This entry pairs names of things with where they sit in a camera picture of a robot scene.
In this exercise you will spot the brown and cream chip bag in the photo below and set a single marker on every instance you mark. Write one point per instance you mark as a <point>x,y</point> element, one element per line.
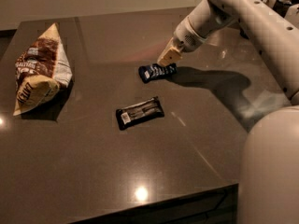
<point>41,71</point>

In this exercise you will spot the black rxbar snack wrapper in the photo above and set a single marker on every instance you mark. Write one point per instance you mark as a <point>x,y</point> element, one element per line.
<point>138,113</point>

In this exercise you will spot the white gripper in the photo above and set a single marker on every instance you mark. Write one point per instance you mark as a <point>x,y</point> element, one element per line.
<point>186,40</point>

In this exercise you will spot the blue rxbar blueberry wrapper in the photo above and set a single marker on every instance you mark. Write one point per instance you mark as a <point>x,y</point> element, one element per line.
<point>155,71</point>

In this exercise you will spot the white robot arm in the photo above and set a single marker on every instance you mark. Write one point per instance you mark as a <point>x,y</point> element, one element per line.
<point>268,190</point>

